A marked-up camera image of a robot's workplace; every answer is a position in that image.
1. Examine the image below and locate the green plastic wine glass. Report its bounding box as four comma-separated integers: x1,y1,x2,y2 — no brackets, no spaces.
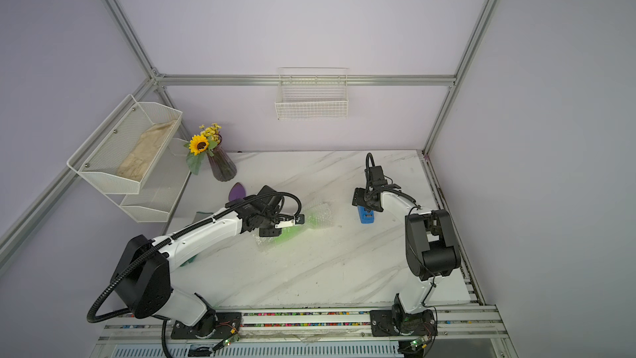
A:
273,214,324,245

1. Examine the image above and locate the clear bubble wrap sheet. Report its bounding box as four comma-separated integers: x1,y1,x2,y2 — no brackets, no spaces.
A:
254,201,334,251

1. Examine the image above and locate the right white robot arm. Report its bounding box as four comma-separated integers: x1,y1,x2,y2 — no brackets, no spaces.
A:
352,154,462,336

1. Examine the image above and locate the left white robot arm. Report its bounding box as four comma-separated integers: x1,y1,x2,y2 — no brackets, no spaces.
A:
109,186,304,338

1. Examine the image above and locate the blue tape dispenser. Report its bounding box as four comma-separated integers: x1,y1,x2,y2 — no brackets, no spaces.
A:
358,206,375,225

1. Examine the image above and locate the ribbed smoky glass vase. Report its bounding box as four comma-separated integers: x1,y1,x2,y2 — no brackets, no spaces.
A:
208,137,238,182

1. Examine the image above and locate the green white garden glove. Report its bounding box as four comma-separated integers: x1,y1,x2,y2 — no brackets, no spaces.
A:
182,211,213,267

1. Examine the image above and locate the yellow sunflower bouquet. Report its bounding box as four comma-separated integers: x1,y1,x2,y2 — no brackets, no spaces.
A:
184,124,222,175

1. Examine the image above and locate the lower white mesh basket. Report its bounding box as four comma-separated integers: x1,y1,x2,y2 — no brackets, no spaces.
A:
119,139,190,223

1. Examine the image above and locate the beige cloth in basket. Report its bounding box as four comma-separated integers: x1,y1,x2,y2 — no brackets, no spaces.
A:
116,120,176,182

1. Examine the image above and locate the purple trowel pink handle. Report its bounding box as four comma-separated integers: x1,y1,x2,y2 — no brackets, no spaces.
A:
228,182,247,202

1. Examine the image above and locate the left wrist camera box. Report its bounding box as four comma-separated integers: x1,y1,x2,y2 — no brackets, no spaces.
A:
275,214,305,229

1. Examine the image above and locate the white wire back basket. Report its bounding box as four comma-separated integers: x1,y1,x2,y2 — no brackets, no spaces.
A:
274,66,349,121

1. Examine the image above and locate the white mesh wall basket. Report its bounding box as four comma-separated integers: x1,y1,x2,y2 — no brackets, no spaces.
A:
67,95,182,195

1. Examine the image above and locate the horizontal aluminium back rail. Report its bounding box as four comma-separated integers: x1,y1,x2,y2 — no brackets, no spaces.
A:
155,75,456,86

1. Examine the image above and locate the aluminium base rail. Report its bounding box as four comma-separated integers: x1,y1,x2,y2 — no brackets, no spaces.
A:
91,305,518,357

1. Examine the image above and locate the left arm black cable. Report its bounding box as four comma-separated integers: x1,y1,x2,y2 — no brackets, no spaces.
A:
86,191,303,358

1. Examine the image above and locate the right aluminium frame post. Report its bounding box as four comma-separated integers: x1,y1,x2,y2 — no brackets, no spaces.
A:
422,0,500,161

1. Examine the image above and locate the aluminium frame post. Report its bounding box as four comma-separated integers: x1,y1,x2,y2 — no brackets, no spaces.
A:
422,0,500,161
100,0,158,81

